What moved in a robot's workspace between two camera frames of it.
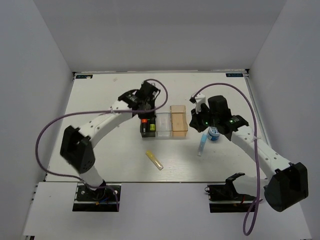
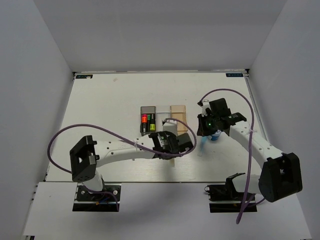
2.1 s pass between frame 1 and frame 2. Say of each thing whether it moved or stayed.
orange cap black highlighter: stayed
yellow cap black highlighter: stayed
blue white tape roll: stayed
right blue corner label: stayed
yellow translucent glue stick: moved
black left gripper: moved
